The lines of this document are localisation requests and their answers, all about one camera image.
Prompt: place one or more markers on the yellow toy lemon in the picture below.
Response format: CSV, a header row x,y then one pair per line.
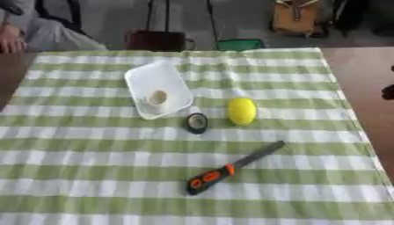
x,y
241,111

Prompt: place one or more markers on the white plastic tray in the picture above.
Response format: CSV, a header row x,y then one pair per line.
x,y
157,79

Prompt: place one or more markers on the dark round tape roll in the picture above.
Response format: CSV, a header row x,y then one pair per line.
x,y
197,123

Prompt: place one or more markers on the green bag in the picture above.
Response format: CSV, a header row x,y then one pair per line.
x,y
240,44

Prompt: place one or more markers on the tan wooden chair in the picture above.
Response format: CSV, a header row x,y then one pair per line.
x,y
295,16

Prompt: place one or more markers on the person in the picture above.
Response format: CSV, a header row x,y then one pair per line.
x,y
48,32

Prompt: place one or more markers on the person's hand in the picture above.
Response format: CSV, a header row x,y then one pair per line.
x,y
10,39

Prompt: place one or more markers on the dark brown bag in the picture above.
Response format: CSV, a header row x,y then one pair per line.
x,y
155,40

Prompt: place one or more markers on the beige round object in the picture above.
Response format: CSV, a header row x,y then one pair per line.
x,y
157,97

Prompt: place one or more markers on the black tripod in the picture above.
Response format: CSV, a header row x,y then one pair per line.
x,y
166,14

